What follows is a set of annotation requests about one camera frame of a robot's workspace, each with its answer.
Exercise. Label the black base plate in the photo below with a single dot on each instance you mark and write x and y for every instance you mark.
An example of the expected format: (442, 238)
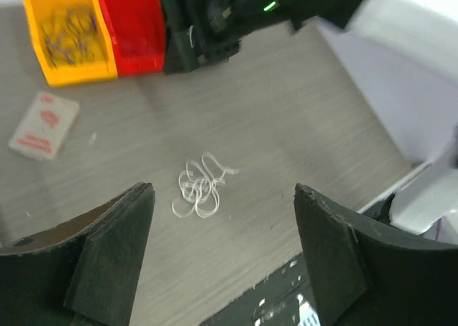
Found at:
(284, 297)

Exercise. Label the red plastic bin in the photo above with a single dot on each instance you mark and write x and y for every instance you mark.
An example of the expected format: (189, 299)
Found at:
(137, 32)

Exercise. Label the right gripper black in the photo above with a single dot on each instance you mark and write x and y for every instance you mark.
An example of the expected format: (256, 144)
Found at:
(219, 25)

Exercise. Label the playing card box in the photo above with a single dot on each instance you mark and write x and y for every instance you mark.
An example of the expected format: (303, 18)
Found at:
(44, 127)

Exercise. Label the black plastic bin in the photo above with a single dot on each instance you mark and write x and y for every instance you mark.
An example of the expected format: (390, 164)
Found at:
(180, 57)

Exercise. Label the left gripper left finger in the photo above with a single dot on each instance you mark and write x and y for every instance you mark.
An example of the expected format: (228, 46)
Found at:
(84, 271)

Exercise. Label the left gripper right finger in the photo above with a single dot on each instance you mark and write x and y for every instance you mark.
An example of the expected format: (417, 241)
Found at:
(364, 272)

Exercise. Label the yellow plastic bin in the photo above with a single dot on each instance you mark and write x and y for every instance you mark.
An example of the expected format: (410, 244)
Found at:
(70, 40)

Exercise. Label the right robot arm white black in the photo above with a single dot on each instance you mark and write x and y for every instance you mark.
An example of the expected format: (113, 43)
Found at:
(402, 55)

